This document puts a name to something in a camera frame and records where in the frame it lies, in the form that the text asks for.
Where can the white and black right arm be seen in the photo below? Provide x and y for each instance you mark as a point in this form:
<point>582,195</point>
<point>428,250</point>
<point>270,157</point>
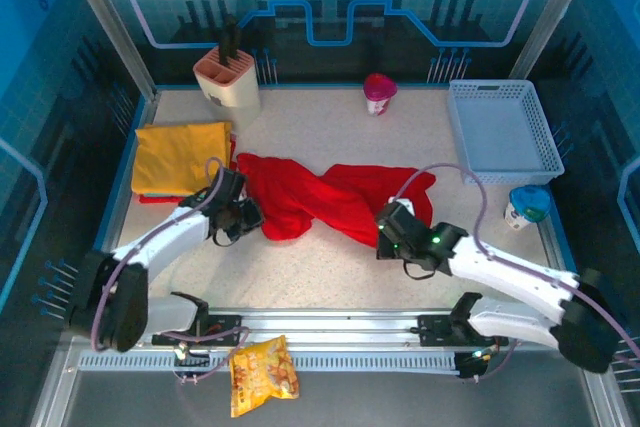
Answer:
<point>510,267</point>

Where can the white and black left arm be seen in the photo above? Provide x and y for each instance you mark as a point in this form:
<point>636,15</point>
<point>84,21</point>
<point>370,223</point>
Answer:
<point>165,237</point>

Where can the folded teal t-shirt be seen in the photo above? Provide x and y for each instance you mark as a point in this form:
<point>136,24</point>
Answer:
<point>175,194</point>

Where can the folded yellow t-shirt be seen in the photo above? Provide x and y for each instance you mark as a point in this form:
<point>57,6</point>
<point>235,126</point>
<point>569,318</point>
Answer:
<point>180,157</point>

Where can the blue lidded cup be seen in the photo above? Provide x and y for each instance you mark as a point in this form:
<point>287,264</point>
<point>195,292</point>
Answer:
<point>527,207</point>

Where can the pink and cream knife block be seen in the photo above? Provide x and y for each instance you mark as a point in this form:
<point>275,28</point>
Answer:
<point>230,92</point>

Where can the pale blue plastic basket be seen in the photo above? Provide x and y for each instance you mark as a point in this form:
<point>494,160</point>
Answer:
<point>505,142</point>

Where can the yellow snack bag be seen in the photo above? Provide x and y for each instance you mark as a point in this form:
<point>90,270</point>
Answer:
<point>262,377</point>

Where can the pink lidded cup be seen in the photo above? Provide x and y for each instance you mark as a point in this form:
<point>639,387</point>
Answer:
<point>379,94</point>

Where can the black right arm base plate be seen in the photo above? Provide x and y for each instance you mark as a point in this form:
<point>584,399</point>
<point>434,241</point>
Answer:
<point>435,329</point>

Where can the aluminium mounting rail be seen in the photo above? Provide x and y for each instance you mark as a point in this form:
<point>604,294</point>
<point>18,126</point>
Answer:
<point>325,322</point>

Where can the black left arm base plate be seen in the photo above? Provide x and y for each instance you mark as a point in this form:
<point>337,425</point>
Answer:
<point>225,322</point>

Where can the aluminium frame post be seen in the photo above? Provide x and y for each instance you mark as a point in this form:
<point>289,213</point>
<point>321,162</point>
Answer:
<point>555,12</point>
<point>107,22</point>

